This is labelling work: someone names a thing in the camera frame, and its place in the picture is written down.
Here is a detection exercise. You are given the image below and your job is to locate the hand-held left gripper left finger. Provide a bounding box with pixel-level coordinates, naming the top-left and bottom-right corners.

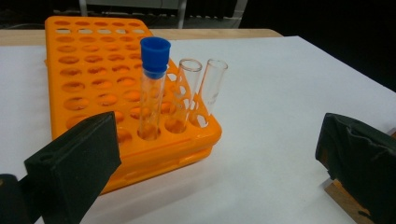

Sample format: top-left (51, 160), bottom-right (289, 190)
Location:
top-left (23, 111), bottom-right (122, 224)

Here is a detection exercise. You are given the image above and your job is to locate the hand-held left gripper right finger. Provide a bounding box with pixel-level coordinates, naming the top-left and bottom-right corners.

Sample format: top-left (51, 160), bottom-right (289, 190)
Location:
top-left (315, 112), bottom-right (396, 224)

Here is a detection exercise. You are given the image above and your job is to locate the wooden tube rack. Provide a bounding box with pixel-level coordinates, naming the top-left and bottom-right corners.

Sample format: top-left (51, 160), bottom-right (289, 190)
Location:
top-left (323, 130), bottom-right (396, 224)

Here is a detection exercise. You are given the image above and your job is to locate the orange plastic tube rack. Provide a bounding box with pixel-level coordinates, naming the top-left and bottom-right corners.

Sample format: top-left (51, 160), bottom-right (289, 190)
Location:
top-left (44, 16), bottom-right (223, 194)

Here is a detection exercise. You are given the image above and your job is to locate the clear glass test tube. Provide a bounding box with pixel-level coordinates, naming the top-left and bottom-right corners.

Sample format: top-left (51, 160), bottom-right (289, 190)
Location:
top-left (194, 58), bottom-right (229, 119)
top-left (167, 58), bottom-right (204, 133)

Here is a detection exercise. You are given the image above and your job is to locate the blue-capped glass test tube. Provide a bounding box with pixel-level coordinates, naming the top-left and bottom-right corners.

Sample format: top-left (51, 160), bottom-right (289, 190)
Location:
top-left (137, 36), bottom-right (172, 141)

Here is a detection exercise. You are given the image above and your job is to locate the grey metal stand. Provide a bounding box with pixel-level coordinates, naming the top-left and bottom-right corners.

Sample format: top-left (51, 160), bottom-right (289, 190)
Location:
top-left (78, 0), bottom-right (250, 30)

